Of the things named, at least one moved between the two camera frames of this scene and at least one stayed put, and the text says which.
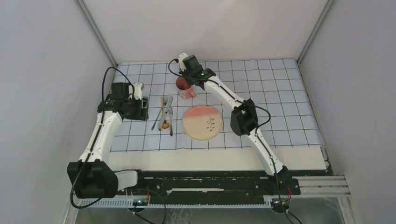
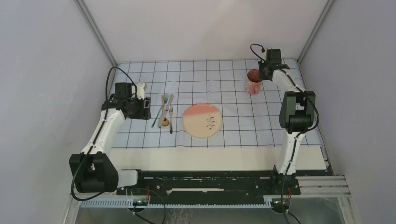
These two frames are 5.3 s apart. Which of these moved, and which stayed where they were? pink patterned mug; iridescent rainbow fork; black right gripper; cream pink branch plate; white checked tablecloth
Moved: pink patterned mug; black right gripper
Stayed: cream pink branch plate; iridescent rainbow fork; white checked tablecloth
